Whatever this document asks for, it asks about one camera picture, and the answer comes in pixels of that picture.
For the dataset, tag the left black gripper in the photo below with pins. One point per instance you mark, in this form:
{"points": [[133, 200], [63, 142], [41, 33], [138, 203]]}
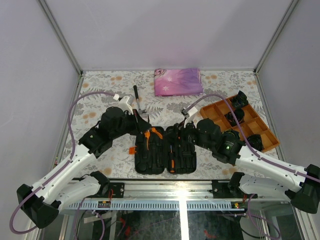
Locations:
{"points": [[141, 124]]}

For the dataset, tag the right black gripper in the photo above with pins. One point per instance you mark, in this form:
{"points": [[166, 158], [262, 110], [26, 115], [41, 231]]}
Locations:
{"points": [[175, 133]]}

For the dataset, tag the orange handled long-nose pliers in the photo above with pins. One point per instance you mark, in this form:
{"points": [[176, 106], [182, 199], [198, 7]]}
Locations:
{"points": [[148, 135]]}

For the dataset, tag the large black orange screwdriver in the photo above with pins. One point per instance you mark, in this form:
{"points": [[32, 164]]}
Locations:
{"points": [[172, 160]]}

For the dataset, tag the black plastic tool case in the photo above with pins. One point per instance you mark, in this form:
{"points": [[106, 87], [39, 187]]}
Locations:
{"points": [[156, 160]]}

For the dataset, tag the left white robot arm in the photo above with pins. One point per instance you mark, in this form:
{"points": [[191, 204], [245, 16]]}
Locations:
{"points": [[43, 201]]}

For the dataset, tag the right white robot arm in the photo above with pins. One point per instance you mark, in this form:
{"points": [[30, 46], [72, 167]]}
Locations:
{"points": [[297, 184]]}

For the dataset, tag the black tape roll near left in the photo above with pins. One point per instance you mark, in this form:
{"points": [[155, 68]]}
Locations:
{"points": [[232, 133]]}

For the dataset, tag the black tape roll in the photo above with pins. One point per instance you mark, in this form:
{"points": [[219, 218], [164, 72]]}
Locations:
{"points": [[256, 142], [232, 133], [240, 100], [238, 115]]}

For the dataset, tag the folded purple cloth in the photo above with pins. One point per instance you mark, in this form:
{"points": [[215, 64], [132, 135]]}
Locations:
{"points": [[177, 82]]}

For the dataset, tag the black tape roll middle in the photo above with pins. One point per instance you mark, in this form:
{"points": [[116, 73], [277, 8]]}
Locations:
{"points": [[238, 115]]}

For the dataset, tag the black tape roll far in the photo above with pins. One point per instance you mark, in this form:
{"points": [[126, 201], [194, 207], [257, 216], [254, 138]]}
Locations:
{"points": [[240, 100]]}

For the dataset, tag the wooden compartment tray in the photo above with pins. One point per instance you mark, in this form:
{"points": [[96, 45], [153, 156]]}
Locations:
{"points": [[253, 124]]}

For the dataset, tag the black tape roll near right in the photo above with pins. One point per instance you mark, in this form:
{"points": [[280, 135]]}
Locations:
{"points": [[256, 142]]}

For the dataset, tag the small black handled hammer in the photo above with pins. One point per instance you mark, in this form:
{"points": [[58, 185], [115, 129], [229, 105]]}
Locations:
{"points": [[142, 112]]}

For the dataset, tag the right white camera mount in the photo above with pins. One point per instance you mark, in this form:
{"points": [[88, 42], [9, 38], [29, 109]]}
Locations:
{"points": [[189, 115]]}

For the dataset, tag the aluminium front rail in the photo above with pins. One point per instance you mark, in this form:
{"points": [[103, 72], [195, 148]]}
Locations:
{"points": [[142, 195]]}

